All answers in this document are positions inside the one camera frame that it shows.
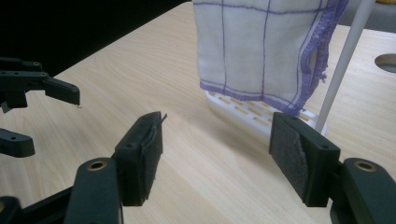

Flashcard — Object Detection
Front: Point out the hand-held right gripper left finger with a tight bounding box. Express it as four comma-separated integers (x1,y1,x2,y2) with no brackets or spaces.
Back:
114,110,168,208

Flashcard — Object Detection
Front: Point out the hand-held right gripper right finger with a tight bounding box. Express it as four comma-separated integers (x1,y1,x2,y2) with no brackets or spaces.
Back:
268,111,342,208

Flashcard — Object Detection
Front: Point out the white plastic rack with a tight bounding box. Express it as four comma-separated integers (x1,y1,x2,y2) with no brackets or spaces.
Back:
205,0,376,142

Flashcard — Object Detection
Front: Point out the white cloth with purple trim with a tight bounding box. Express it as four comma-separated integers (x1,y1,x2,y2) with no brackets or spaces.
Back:
191,0,350,117

